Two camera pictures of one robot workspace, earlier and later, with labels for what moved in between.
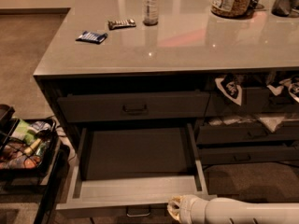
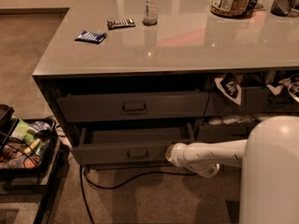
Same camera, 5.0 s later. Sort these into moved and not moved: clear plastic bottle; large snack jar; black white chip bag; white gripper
Moved: white gripper
Not moved: clear plastic bottle; large snack jar; black white chip bag
